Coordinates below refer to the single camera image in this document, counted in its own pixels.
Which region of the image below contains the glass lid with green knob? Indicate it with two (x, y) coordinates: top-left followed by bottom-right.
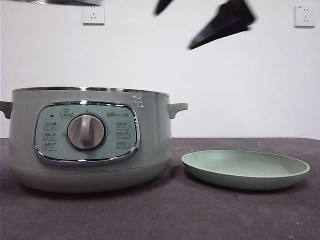
(22, 0), (102, 7)

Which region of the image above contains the pale green round plate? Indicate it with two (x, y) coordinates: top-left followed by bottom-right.
(181, 149), (311, 190)

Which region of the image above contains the pale green electric steamer pot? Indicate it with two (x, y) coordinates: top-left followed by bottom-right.
(0, 86), (189, 194)

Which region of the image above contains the white wall socket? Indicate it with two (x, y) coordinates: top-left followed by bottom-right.
(294, 5), (316, 28)
(82, 4), (105, 26)

